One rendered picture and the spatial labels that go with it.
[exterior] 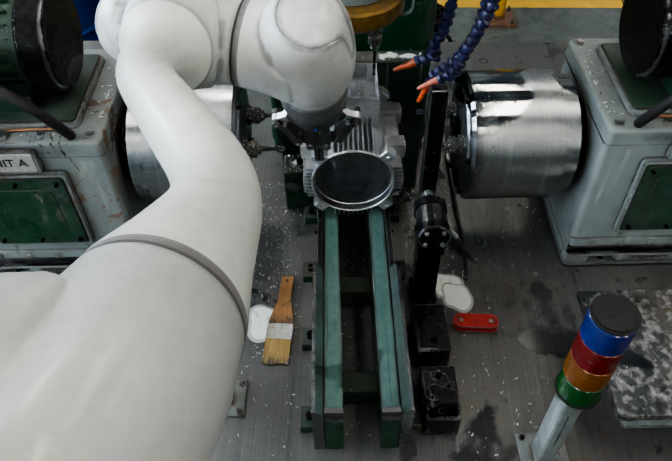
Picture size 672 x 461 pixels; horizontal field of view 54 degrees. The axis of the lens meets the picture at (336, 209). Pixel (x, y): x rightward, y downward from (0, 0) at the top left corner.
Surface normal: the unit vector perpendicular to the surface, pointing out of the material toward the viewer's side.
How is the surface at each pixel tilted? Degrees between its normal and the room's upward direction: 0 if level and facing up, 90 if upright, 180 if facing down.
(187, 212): 30
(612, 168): 89
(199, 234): 37
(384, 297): 0
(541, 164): 77
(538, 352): 0
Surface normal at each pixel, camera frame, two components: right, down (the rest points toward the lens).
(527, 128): 0.00, 0.06
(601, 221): 0.02, 0.72
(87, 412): 0.47, -0.68
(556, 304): -0.01, -0.69
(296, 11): -0.04, -0.19
